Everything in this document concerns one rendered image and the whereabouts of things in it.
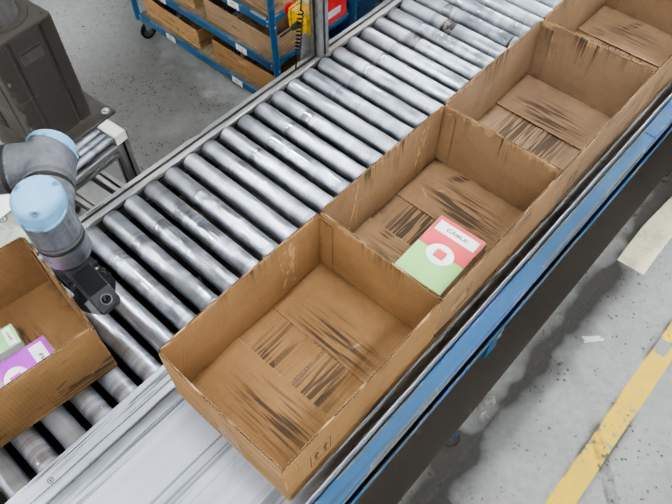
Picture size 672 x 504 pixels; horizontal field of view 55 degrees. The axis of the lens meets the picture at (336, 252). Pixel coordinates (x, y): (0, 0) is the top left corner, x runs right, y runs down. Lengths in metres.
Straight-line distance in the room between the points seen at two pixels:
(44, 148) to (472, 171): 0.88
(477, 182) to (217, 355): 0.69
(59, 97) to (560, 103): 1.27
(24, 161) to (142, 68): 2.05
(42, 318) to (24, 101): 0.55
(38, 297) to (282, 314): 0.59
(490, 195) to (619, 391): 1.06
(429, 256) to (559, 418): 1.09
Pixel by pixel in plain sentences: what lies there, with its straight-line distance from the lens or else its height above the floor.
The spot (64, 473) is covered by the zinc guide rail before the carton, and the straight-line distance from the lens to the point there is 1.26.
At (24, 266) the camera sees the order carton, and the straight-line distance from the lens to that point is 1.57.
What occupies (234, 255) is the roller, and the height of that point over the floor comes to 0.75.
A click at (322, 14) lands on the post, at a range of 1.95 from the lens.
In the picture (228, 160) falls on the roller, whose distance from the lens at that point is 1.75.
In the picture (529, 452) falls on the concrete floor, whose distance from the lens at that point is 2.19.
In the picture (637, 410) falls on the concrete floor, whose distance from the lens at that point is 2.36.
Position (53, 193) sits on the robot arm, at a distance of 1.20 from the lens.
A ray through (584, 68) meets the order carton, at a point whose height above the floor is 0.98.
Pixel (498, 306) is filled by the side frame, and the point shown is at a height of 0.91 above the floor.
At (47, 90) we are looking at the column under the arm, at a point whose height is 0.90.
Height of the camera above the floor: 2.01
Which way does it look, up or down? 55 degrees down
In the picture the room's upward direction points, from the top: 1 degrees counter-clockwise
